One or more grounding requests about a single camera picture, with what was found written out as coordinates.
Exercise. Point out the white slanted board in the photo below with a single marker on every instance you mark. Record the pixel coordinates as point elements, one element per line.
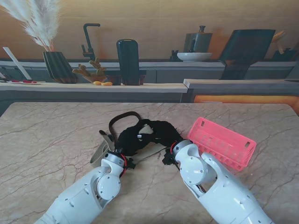
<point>16,61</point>

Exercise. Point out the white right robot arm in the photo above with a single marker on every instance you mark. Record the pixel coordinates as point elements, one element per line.
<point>222,191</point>

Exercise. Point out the tall black appliance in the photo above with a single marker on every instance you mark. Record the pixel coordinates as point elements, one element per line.
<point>127,58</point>

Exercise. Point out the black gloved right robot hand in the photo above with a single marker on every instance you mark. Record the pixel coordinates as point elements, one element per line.
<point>167,134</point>

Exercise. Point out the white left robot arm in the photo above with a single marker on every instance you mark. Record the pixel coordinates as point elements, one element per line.
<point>77,203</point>

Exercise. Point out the white speckled bowl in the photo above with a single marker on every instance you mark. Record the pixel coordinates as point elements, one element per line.
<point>194,56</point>

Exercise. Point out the dark ribbed vase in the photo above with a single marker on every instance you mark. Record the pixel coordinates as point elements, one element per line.
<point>58,67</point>

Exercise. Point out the plate with red chillies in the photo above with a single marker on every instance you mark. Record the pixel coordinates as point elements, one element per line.
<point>28,81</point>

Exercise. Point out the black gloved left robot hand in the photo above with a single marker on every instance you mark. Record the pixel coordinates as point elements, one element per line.
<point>128,141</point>

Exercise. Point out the pink plastic storage basket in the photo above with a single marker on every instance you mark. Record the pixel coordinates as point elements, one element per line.
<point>247,149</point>

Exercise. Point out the yellow lemon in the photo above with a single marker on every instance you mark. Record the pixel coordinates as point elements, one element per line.
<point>97,82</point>
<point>106,84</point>

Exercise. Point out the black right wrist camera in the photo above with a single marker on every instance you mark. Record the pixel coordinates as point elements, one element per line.
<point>168,158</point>

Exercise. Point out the black kitchen faucet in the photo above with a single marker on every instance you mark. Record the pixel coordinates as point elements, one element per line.
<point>89,44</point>

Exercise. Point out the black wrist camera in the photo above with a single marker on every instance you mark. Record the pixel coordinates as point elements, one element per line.
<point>131,163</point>
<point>168,158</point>

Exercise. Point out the yellow wooden utensil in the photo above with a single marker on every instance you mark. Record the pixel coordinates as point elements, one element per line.
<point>278,37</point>

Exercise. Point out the white pampas grass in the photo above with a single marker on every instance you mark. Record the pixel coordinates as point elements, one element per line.
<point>44,25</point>

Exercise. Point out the dark woven belt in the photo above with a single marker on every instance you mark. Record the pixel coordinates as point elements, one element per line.
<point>116,119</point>

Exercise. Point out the dark utensil holder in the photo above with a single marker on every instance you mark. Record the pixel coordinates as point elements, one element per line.
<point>287,55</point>

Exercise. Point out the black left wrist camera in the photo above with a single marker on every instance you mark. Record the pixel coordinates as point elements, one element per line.
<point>131,163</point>

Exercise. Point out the small black ornament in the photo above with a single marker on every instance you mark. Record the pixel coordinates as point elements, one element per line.
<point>174,57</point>

